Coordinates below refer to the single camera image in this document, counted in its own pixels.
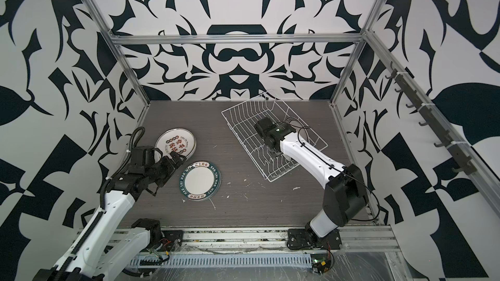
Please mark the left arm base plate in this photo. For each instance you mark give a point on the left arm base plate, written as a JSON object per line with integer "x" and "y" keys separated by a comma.
{"x": 170, "y": 241}

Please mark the white wire dish rack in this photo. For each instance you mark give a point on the white wire dish rack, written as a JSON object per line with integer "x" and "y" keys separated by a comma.
{"x": 241, "y": 119}

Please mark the white slotted cable duct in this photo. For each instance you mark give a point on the white slotted cable duct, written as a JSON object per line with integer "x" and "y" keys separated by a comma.
{"x": 223, "y": 261}

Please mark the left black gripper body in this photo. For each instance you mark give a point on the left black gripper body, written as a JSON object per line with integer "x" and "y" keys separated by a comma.
{"x": 163, "y": 172}

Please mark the wall hook rail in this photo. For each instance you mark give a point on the wall hook rail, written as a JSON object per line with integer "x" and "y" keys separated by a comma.
{"x": 432, "y": 118}

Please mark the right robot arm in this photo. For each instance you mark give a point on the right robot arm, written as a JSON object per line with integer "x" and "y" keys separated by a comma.
{"x": 345, "y": 192}

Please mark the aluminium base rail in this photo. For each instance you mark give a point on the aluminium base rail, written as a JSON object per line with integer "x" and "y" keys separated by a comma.
{"x": 265, "y": 240}

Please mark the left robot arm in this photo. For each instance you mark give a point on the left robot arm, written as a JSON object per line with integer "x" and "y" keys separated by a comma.
{"x": 87, "y": 258}

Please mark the aluminium frame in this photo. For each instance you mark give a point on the aluminium frame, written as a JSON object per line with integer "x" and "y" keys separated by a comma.
{"x": 484, "y": 179}

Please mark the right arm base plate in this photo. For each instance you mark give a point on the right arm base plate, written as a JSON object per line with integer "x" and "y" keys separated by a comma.
{"x": 306, "y": 239}

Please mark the small circuit board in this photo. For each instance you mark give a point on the small circuit board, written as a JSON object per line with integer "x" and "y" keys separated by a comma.
{"x": 323, "y": 265}

